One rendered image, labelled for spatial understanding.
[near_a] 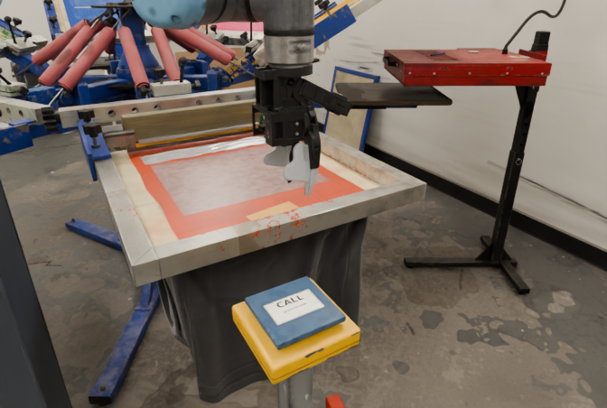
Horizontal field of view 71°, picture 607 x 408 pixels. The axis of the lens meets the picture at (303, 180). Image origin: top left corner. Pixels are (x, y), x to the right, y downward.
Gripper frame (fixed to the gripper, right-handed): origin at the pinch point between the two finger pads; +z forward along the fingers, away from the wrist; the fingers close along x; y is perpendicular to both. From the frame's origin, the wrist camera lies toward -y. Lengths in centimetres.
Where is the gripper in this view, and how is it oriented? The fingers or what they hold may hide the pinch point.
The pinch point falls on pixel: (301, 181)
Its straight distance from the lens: 73.3
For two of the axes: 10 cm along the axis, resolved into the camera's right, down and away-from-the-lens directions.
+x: 5.0, 3.5, -7.9
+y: -8.6, 2.0, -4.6
